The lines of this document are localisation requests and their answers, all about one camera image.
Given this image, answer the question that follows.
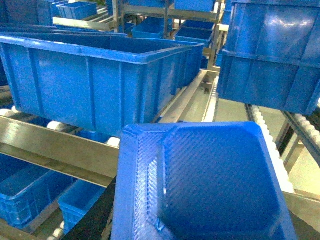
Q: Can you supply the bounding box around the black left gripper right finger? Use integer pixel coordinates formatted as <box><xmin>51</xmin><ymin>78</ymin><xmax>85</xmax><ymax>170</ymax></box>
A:
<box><xmin>289</xmin><ymin>210</ymin><xmax>320</xmax><ymax>240</ymax></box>

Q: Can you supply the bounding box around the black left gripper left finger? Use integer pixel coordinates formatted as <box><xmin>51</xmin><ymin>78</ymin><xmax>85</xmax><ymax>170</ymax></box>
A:
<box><xmin>63</xmin><ymin>178</ymin><xmax>116</xmax><ymax>240</ymax></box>

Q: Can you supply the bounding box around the blue block part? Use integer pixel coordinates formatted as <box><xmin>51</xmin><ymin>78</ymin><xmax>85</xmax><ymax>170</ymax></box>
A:
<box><xmin>111</xmin><ymin>122</ymin><xmax>297</xmax><ymax>240</ymax></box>

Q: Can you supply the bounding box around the steel shelf rack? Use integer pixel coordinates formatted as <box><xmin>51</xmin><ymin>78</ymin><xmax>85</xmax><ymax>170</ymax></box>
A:
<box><xmin>0</xmin><ymin>0</ymin><xmax>320</xmax><ymax>240</ymax></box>

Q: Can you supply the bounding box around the blue plastic bin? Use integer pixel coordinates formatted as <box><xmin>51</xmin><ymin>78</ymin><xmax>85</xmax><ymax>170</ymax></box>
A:
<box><xmin>0</xmin><ymin>32</ymin><xmax>204</xmax><ymax>136</ymax></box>

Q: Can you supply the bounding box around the blue bin with red contents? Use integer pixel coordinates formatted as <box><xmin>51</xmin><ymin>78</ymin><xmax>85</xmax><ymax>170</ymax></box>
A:
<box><xmin>217</xmin><ymin>0</ymin><xmax>320</xmax><ymax>116</ymax></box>

